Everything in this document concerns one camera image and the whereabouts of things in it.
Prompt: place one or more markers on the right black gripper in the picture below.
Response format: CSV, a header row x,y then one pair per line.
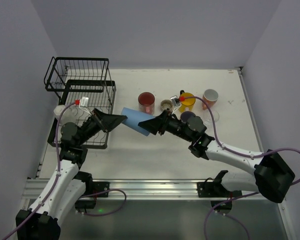
x,y
162,123

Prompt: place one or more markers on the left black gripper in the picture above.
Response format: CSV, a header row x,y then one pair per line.
x,y
99,121

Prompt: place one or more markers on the beige speckled ceramic cup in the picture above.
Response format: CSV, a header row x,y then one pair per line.
x,y
166,105

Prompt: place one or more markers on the light blue plastic cup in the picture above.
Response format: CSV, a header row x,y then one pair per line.
x,y
134,117

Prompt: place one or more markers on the pink speckled mug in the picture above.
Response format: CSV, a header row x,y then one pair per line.
x,y
146,103

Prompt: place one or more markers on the translucent pink plastic cup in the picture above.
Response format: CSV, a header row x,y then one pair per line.
x,y
186,115

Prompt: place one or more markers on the white hexagonal cup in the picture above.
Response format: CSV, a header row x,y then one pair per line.
x,y
68,116

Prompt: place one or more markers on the yellow mug black handle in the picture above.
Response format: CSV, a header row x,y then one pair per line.
x,y
188,101

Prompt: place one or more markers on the clear glass cup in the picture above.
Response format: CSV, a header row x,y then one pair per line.
x,y
208,118

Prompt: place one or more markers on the pink square mug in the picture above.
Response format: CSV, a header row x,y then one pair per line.
x,y
210,96

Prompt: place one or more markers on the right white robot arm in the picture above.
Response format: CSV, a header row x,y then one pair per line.
x,y
267,174

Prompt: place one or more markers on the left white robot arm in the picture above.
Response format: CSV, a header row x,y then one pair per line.
x,y
43,219

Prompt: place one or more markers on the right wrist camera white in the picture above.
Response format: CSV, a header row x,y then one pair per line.
x,y
176,104

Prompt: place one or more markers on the black wire dish rack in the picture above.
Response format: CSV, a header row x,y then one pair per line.
x,y
71,78

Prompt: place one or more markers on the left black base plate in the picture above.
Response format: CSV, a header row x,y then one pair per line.
x,y
95,187

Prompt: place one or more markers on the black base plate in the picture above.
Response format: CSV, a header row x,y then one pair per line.
x,y
95,187
212,188

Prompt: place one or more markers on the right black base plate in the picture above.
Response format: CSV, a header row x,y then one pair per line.
x,y
212,188

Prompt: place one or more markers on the aluminium mounting rail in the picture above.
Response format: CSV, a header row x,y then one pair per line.
x,y
160,189

